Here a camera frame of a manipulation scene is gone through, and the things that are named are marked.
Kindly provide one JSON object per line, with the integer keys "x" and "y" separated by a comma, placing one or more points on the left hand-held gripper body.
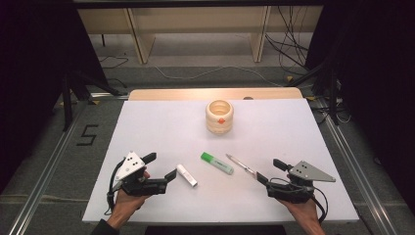
{"x": 130, "y": 164}

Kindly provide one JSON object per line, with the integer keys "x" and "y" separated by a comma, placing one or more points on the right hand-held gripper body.
{"x": 308, "y": 173}

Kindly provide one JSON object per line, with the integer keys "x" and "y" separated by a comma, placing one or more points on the white glue stick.
{"x": 186, "y": 175}

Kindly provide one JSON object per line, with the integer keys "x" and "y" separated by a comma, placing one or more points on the clear ballpoint pen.
{"x": 241, "y": 165}

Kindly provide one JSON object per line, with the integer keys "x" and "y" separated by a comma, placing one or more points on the green highlighter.
{"x": 217, "y": 163}

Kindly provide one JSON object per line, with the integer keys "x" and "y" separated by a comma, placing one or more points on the cream ribbed pen holder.
{"x": 219, "y": 117}

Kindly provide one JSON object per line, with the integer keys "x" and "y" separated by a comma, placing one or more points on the person's right hand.
{"x": 303, "y": 210}

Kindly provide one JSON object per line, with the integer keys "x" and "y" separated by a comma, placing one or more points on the person's left hand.
{"x": 127, "y": 204}

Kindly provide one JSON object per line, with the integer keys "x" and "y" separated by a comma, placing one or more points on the white board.
{"x": 163, "y": 130}

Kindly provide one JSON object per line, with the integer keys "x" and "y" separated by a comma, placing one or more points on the person's dark clothing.
{"x": 215, "y": 230}

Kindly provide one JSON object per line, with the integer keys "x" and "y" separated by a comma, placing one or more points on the wooden table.
{"x": 182, "y": 94}

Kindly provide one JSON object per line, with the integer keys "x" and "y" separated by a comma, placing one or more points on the black metal stand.
{"x": 332, "y": 98}

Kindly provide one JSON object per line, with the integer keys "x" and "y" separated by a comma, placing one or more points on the black tripod stand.
{"x": 67, "y": 107}

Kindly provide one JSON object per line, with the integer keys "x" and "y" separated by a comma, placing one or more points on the dark curtain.
{"x": 381, "y": 81}
{"x": 32, "y": 81}

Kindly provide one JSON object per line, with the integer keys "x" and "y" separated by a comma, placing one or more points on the light wooden desk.
{"x": 195, "y": 19}

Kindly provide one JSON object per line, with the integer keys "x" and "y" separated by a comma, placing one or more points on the aluminium floor rail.
{"x": 359, "y": 182}
{"x": 42, "y": 182}

